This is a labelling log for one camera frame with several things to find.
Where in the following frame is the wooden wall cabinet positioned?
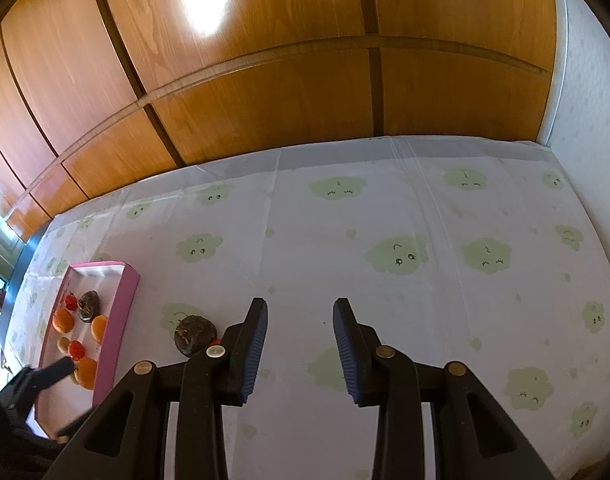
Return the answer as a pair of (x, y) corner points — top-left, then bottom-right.
(0, 0), (559, 240)

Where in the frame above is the small orange tangerine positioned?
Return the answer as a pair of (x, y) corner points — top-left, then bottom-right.
(90, 314), (109, 344)

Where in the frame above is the dark brown fruit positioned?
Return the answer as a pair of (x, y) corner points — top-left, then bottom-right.
(174, 315), (218, 358)
(78, 290), (100, 323)

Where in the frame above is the white cloud-print tablecloth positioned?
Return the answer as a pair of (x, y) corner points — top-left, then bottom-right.
(4, 138), (610, 479)

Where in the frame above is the pink cardboard tray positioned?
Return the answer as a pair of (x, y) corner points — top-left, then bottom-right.
(35, 261), (139, 438)

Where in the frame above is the green-brown fruit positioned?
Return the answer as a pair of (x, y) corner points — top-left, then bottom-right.
(57, 337), (70, 354)

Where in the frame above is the dark brown fruit on cloth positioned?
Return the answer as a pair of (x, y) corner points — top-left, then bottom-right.
(174, 315), (218, 358)

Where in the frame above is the orange with stem top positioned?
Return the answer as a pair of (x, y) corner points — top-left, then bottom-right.
(51, 308), (75, 335)

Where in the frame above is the orange with long stem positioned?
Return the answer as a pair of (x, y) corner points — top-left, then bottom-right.
(74, 356), (98, 390)

